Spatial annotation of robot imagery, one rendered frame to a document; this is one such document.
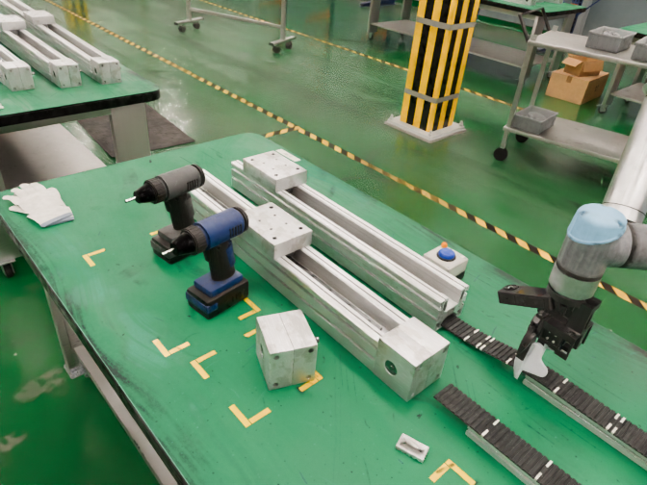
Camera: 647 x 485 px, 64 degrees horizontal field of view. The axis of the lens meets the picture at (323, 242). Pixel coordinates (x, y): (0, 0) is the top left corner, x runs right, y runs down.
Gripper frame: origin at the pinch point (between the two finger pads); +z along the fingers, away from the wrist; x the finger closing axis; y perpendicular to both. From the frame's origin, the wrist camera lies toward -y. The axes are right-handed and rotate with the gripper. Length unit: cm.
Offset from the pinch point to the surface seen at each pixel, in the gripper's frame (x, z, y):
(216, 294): -39, -2, -51
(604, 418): -0.5, 0.3, 16.1
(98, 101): -9, 4, -193
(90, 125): 36, 79, -358
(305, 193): 2, -4, -72
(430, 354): -19.5, -6.1, -9.8
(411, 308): -5.0, 1.3, -25.3
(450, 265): 10.8, -2.6, -27.6
